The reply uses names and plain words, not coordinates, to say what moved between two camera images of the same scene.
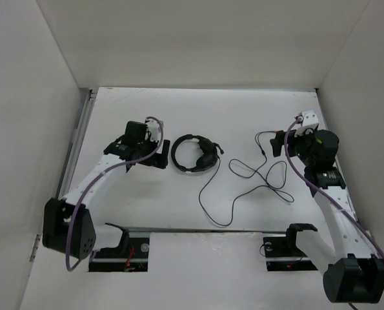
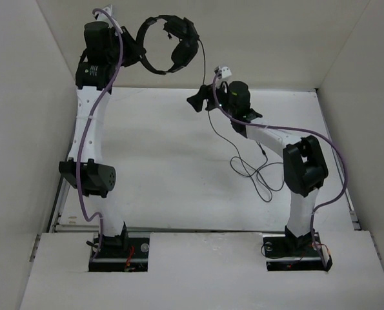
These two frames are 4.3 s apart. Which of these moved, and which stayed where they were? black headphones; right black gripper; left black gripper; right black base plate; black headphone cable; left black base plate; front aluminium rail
Moved: black headphones; right black gripper; left black gripper; black headphone cable
Stayed: right black base plate; front aluminium rail; left black base plate
